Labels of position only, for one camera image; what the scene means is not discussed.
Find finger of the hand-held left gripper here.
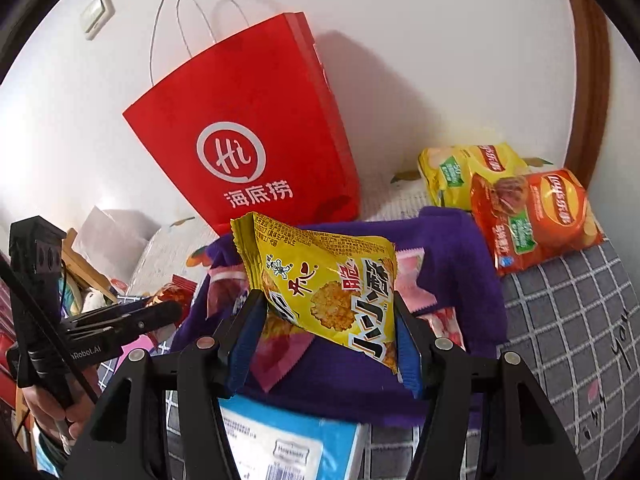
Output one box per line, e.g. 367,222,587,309
60,299,161,328
75,304,183,348

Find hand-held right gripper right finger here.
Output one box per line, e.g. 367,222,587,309
392,305,586,480

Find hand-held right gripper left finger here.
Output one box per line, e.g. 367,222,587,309
65,290,266,480

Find yellow rice cracker packet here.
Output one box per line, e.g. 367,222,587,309
231,212,426,398

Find purple fabric basket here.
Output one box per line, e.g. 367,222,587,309
170,205,507,428

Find person's left hand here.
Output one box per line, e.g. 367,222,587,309
22,367,103,443

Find wooden chair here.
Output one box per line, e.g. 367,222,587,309
60,230,121,306

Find light pink snack packet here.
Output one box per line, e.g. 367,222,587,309
207,265,251,321

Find white plastic shopping bag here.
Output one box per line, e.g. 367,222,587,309
75,207,161,271

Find pink strawberry snack packet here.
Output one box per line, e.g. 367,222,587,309
395,247,426,311

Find blue cardboard box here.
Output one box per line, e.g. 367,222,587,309
220,395,371,480

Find grey checked bed sheet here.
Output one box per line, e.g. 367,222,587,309
95,240,640,480

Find orange potato chips bag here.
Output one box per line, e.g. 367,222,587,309
470,167,606,277

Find yellow potato chips bag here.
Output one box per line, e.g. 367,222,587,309
417,142,531,211

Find red paper shopping bag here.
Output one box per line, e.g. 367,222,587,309
122,0,362,236

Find white wall light switch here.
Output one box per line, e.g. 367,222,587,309
80,0,116,41

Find brown wooden door frame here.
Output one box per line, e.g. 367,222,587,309
560,0,613,186

